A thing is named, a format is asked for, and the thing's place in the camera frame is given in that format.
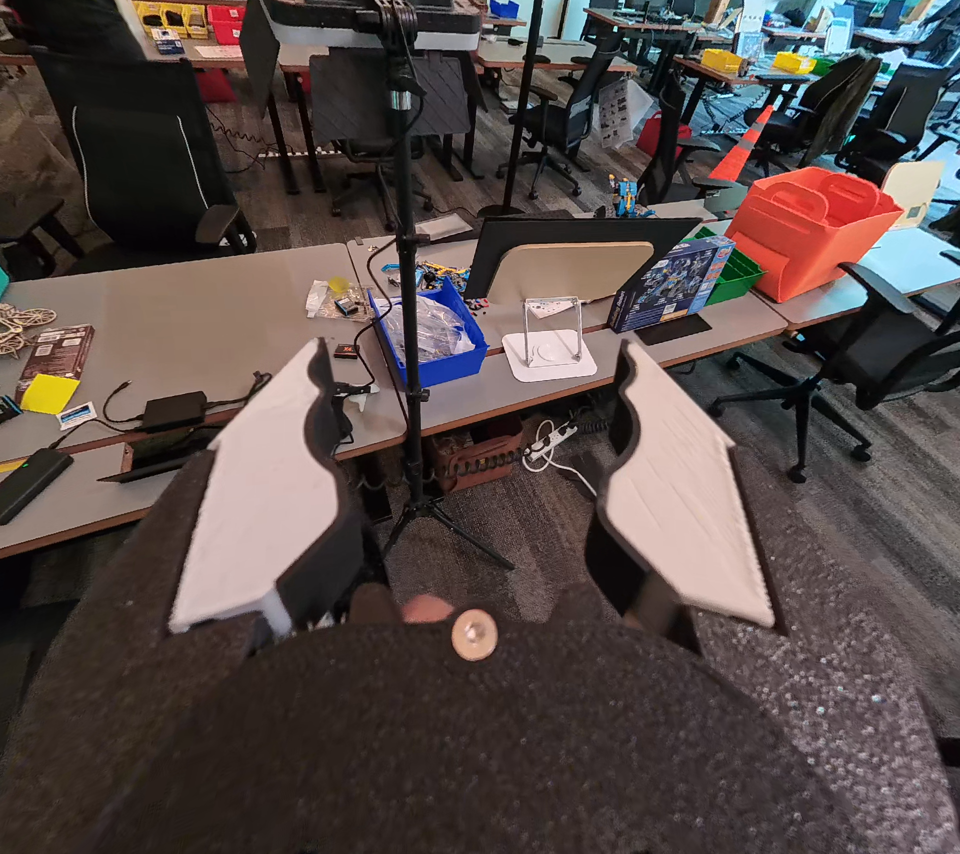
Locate laminated picture sheet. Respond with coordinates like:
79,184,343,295
597,77,639,149

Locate black swivel chair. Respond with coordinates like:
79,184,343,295
498,54,603,200

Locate blue plastic bin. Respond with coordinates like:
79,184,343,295
366,275,490,391

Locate bundle of clear plastic bags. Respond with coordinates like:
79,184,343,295
384,297,475,365

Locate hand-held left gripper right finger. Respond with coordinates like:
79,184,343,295
585,340,776,635

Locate black power cable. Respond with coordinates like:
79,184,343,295
201,371,273,414

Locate black power adapter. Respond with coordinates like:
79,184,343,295
141,390,209,433

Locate black usb cable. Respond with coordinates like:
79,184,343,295
102,380,149,433

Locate black chair white piping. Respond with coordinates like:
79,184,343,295
33,47,258,257

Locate orange traffic cone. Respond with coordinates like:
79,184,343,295
708,103,775,185

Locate wooden bicycle model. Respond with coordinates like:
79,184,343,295
0,302,59,360

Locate beige rounded board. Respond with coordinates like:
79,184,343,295
485,240,657,307

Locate grey flat pad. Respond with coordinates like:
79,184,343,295
414,212,475,242

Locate dark printed kit box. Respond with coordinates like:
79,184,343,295
608,234,737,335

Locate red parts bin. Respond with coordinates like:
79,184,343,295
205,4,249,46

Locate clear plastic bag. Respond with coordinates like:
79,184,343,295
305,275,378,324

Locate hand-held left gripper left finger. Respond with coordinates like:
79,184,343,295
168,336,365,638

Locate black power bank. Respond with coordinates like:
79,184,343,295
0,446,75,527

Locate brown box under desk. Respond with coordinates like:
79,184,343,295
430,414,527,493

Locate black chair olive jacket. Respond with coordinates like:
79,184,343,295
741,50,884,178

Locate brown printed box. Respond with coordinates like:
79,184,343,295
14,323,97,399

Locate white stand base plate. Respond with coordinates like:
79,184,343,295
500,296,600,385

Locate pile of toy building parts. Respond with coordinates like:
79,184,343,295
384,260,494,309

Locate yellow paper note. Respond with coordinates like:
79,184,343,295
19,373,82,417

